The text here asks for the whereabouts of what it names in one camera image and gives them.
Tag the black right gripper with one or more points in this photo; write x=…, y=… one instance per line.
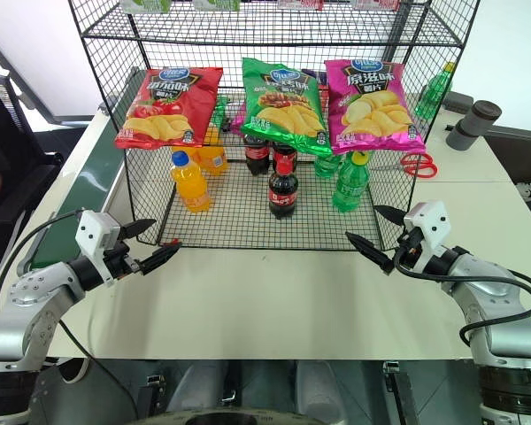
x=412, y=250

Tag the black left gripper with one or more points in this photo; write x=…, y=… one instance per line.
x=124, y=263

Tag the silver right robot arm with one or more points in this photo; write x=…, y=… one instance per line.
x=491, y=292

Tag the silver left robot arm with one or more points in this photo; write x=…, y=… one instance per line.
x=31, y=292

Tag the green conveyor belt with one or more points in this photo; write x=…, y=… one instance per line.
x=97, y=164

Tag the green soda bottle yellow cap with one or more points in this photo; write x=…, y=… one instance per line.
x=349, y=186
x=433, y=93
x=325, y=167

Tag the orange soda bottle blue cap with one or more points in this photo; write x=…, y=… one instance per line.
x=192, y=186
x=213, y=160

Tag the cola bottle red cap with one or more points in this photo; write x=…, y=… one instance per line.
x=283, y=192
x=285, y=150
x=256, y=156

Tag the magenta potato chips bag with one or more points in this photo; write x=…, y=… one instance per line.
x=371, y=106

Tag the grey cylindrical roll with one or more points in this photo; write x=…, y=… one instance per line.
x=469, y=126

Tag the red potato chips bag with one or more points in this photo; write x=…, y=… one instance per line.
x=168, y=106

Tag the small pink snack bag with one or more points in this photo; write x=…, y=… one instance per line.
x=239, y=121

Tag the small green snack bag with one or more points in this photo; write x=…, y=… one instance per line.
x=221, y=108

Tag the green potato chips bag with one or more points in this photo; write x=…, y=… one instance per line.
x=283, y=110

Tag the purple snack pack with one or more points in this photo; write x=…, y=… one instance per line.
x=320, y=79

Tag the dark grey rounded shape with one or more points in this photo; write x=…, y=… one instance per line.
x=318, y=389

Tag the black office chair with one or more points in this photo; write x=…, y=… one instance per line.
x=9, y=115

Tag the red white snack packet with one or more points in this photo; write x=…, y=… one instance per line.
x=301, y=3
x=376, y=3

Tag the green white snack packet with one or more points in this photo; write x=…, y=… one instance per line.
x=143, y=4
x=217, y=4

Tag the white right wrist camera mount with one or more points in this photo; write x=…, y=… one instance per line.
x=429, y=221

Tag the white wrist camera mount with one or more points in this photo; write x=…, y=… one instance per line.
x=93, y=232
x=429, y=221

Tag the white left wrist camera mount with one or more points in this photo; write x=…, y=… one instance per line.
x=93, y=232

